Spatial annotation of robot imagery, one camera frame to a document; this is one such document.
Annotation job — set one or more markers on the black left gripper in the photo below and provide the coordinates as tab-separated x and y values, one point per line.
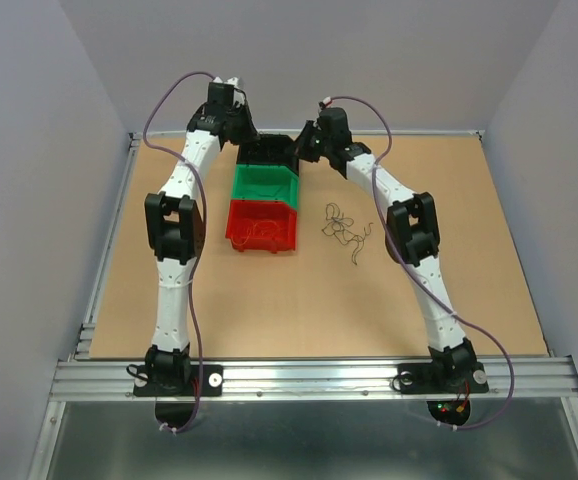
249	133

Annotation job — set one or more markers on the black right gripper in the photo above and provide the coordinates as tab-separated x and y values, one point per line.
309	127

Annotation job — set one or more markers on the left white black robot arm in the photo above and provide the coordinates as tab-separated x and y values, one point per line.
176	226

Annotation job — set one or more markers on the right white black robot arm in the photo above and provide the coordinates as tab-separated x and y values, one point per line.
412	238

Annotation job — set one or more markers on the black plastic bin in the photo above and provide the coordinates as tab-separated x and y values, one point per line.
269	150

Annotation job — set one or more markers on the green plastic bin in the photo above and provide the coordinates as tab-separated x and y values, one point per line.
266	183

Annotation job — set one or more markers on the red plastic bin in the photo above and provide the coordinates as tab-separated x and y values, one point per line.
262	226

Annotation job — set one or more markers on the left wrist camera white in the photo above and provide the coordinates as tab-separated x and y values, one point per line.
237	84

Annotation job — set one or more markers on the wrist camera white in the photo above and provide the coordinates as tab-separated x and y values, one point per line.
237	84
325	103

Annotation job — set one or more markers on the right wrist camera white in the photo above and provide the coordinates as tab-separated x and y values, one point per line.
325	103

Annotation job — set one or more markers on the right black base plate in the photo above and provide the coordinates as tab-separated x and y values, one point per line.
430	378

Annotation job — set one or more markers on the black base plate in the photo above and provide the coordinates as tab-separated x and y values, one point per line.
210	382
430	378

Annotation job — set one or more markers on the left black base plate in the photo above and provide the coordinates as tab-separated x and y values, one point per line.
210	382

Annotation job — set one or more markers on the aluminium frame rail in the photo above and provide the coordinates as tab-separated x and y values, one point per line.
302	380

